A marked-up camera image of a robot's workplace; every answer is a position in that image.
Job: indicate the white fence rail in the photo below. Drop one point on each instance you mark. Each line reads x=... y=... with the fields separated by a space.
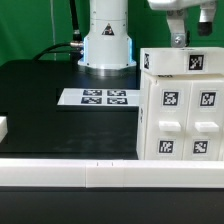
x=3 y=127
x=111 y=173

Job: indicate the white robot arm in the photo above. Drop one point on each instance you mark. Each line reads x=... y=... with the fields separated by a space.
x=107 y=46

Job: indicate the white cabinet top block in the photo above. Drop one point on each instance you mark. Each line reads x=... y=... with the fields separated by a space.
x=182 y=61

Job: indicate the white cabinet door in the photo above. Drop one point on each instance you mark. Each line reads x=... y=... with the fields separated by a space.
x=168 y=103
x=205 y=120

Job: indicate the white front fence rail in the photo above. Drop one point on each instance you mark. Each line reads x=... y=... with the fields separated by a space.
x=111 y=173

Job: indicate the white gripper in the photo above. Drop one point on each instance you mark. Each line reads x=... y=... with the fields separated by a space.
x=177 y=18

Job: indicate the white base tag plate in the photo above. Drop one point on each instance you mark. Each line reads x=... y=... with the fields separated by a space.
x=99 y=97

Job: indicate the white left fence rail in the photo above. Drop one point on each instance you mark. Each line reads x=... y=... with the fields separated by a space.
x=3 y=127

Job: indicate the white cabinet body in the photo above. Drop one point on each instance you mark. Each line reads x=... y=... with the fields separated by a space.
x=144 y=90

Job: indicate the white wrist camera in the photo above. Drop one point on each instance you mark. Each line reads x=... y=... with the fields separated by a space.
x=205 y=24

